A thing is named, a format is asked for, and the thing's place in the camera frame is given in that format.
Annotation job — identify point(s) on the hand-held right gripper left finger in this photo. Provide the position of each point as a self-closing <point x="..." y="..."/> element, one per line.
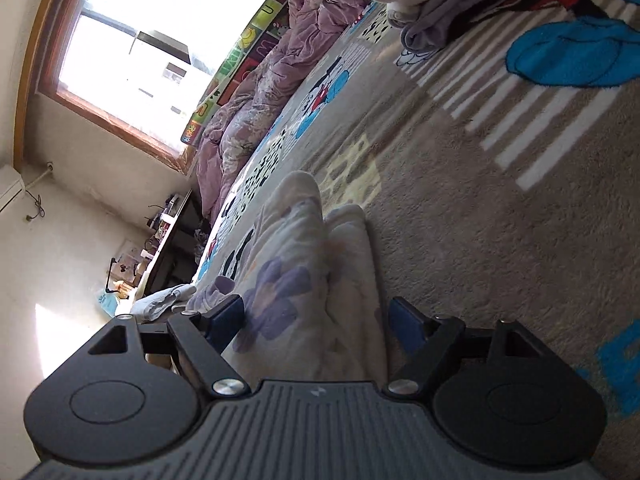
<point x="226" y="321"/>

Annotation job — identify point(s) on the grey white folded clothes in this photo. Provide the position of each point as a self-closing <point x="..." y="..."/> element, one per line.
<point x="162" y="300"/>

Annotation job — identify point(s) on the lavender grey folded garment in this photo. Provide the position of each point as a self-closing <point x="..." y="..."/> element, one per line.
<point x="450" y="5"/>

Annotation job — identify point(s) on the cartoon mouse printed blanket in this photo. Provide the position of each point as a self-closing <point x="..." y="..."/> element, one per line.
<point x="475" y="185"/>

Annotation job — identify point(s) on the pink floral quilt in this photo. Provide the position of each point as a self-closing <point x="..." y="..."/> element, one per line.
<point x="260" y="85"/>

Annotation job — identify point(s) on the dark desk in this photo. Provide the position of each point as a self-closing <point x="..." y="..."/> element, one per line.
<point x="172" y="240"/>

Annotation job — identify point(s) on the colourful alphabet foam mat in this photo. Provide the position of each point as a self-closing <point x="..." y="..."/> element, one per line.
<point x="235" y="60"/>

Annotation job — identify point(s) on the wooden framed window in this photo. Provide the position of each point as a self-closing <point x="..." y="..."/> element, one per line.
<point x="150" y="45"/>

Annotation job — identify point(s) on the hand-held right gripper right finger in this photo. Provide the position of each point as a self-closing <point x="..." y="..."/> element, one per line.
<point x="406" y="322"/>

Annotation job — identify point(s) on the white floral pajama garment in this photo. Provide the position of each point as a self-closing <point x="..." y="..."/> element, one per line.
<point x="305" y="280"/>

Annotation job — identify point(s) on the white wall air conditioner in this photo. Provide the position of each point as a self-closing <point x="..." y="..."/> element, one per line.
<point x="10" y="190"/>

